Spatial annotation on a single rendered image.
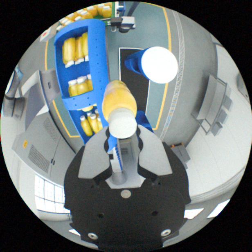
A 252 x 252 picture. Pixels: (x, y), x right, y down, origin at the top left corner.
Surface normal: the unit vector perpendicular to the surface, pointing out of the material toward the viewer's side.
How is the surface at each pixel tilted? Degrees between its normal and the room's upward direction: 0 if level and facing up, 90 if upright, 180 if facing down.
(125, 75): 0
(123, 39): 0
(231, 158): 90
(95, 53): 48
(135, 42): 0
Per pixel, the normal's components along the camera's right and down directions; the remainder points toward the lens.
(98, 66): 0.87, 0.32
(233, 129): -0.99, 0.09
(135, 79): 0.13, 0.68
